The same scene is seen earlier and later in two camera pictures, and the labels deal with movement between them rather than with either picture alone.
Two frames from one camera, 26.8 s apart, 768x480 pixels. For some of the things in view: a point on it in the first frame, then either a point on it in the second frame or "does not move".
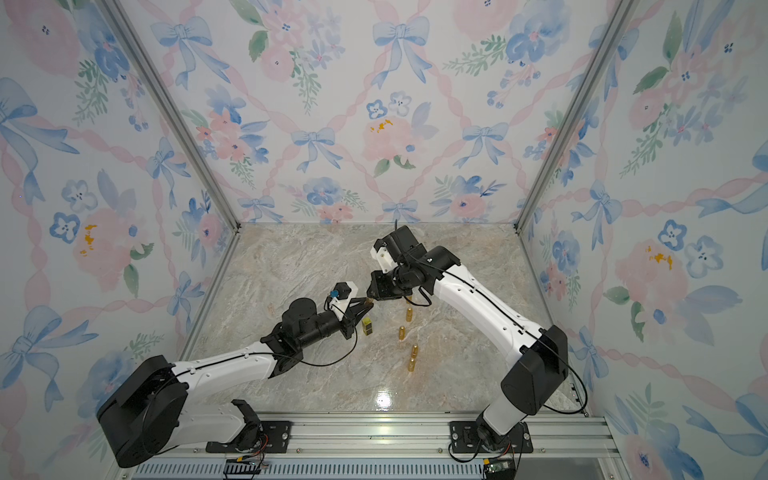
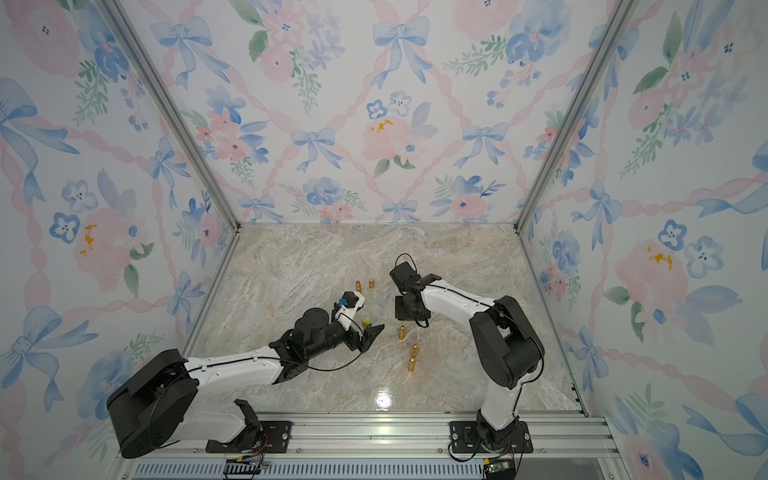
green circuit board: x=497 y=469 does not move
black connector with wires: x=246 y=464 does not move
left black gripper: x=350 y=319 -> x=354 y=342
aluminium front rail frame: x=409 y=447 does not move
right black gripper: x=380 y=288 -> x=400 y=314
